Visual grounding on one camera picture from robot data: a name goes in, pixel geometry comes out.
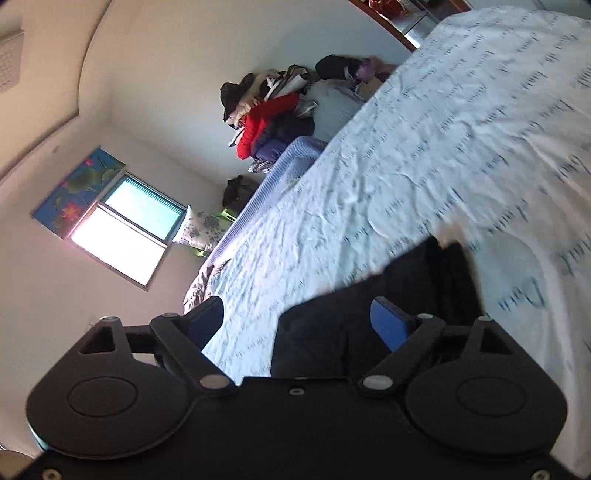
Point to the purple cloth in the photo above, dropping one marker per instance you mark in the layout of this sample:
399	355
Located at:
364	69

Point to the blue checked mattress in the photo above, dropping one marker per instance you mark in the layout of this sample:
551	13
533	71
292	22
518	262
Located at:
286	168

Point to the black pants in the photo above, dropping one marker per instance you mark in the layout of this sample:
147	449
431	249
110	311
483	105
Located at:
383	290

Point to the white printed bed sheet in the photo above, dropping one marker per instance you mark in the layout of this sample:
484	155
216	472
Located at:
415	161

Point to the blue purple folded blanket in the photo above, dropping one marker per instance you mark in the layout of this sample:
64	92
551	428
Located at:
268	150

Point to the grey patterned blanket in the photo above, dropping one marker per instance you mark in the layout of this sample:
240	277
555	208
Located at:
201	286

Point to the black backpack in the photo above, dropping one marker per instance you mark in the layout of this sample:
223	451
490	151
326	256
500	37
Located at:
238	189

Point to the floral pillow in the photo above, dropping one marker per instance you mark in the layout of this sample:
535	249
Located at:
198	228

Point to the window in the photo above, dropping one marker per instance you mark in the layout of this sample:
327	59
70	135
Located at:
124	230

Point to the dark blue jacket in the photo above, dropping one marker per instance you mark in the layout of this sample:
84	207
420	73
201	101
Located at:
288	127

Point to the white ceiling vent panel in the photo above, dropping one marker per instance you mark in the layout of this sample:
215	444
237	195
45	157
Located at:
9	57

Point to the black hat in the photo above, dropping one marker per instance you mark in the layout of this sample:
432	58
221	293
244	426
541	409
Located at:
231	99

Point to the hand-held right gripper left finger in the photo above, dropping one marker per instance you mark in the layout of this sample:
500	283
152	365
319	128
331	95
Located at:
205	321

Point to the red jacket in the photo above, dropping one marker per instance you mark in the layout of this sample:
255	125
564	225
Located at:
261	120

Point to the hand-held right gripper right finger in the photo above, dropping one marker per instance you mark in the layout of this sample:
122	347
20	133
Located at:
390	325

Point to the lotus flower wall picture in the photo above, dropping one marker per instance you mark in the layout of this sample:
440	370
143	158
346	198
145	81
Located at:
76	184

